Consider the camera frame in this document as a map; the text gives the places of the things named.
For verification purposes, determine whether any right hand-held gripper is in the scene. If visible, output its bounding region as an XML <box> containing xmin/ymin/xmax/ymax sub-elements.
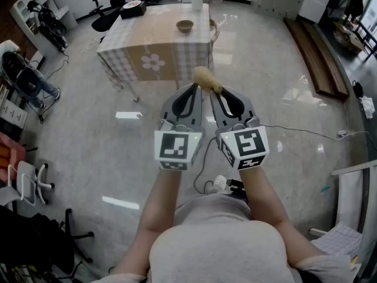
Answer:
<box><xmin>210</xmin><ymin>88</ymin><xmax>270</xmax><ymax>171</ymax></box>

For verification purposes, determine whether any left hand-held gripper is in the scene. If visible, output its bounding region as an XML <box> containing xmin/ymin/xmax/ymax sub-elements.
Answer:
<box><xmin>154</xmin><ymin>83</ymin><xmax>204</xmax><ymax>172</ymax></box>

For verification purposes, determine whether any tan potato-shaped object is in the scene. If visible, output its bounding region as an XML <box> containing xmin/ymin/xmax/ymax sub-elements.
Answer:
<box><xmin>192</xmin><ymin>66</ymin><xmax>226</xmax><ymax>96</ymax></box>

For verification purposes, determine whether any brown bowl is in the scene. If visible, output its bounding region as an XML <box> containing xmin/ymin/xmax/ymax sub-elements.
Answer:
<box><xmin>176</xmin><ymin>19</ymin><xmax>194</xmax><ymax>34</ymax></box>

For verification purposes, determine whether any person's left forearm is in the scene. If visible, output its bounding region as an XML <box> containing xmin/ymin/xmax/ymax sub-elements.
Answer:
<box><xmin>135</xmin><ymin>168</ymin><xmax>182</xmax><ymax>238</ymax></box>

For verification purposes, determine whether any person's right forearm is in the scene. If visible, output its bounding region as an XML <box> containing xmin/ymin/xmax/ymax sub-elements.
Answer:
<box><xmin>238</xmin><ymin>166</ymin><xmax>291</xmax><ymax>230</ymax></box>

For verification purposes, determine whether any person's white clog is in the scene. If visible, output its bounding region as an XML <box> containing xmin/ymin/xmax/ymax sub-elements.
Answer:
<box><xmin>209</xmin><ymin>174</ymin><xmax>228</xmax><ymax>195</ymax></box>

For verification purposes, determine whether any wicker basket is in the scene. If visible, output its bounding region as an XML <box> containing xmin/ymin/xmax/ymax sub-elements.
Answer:
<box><xmin>209</xmin><ymin>17</ymin><xmax>221</xmax><ymax>44</ymax></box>

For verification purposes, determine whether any beige checked tablecloth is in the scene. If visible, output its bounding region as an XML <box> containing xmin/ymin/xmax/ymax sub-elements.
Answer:
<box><xmin>96</xmin><ymin>3</ymin><xmax>215</xmax><ymax>93</ymax></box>

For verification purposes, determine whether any wooden step platform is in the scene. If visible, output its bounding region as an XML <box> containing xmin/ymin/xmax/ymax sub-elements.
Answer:
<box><xmin>283</xmin><ymin>18</ymin><xmax>350</xmax><ymax>101</ymax></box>

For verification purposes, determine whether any black box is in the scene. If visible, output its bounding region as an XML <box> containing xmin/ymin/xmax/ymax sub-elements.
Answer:
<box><xmin>119</xmin><ymin>1</ymin><xmax>147</xmax><ymax>20</ymax></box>

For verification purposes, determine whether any white plastic bag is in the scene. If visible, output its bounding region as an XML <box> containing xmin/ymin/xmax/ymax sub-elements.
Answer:
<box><xmin>359</xmin><ymin>96</ymin><xmax>376</xmax><ymax>120</ymax></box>

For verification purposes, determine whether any plain white cabinet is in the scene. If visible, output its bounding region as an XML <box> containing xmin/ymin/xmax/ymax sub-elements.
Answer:
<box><xmin>299</xmin><ymin>0</ymin><xmax>334</xmax><ymax>24</ymax></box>

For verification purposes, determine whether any person's grey shirt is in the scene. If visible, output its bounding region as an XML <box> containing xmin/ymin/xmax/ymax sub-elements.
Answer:
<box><xmin>91</xmin><ymin>193</ymin><xmax>354</xmax><ymax>283</ymax></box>

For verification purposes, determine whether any white metal shelf rack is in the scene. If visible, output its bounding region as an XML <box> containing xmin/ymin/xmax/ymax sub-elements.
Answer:
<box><xmin>330</xmin><ymin>160</ymin><xmax>377</xmax><ymax>239</ymax></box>

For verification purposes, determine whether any black backpack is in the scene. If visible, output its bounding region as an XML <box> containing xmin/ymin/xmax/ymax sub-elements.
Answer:
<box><xmin>36</xmin><ymin>7</ymin><xmax>67</xmax><ymax>38</ymax></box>
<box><xmin>2</xmin><ymin>51</ymin><xmax>41</xmax><ymax>97</ymax></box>

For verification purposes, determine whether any white checked cloth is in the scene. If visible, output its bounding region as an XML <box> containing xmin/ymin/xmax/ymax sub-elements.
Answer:
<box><xmin>311</xmin><ymin>222</ymin><xmax>363</xmax><ymax>258</ymax></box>

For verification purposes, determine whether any white desk with drawers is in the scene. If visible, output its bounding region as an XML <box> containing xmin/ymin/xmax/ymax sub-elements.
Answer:
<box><xmin>0</xmin><ymin>81</ymin><xmax>29</xmax><ymax>129</ymax></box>

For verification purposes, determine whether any white swivel chair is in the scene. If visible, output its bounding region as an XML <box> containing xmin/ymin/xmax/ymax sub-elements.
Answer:
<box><xmin>0</xmin><ymin>160</ymin><xmax>56</xmax><ymax>209</ymax></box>

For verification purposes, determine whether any orange pink cushion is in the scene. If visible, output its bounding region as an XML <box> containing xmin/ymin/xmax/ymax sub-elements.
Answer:
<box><xmin>0</xmin><ymin>132</ymin><xmax>28</xmax><ymax>174</ymax></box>

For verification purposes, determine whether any black swivel chair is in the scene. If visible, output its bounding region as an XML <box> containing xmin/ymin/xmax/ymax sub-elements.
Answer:
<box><xmin>0</xmin><ymin>206</ymin><xmax>95</xmax><ymax>283</ymax></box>

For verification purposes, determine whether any white floor cable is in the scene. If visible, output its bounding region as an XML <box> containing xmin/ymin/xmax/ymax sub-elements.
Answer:
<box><xmin>259</xmin><ymin>123</ymin><xmax>371</xmax><ymax>143</ymax></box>

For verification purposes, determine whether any black waist strap device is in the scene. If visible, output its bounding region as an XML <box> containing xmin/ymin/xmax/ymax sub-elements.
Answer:
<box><xmin>226</xmin><ymin>179</ymin><xmax>249</xmax><ymax>195</ymax></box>

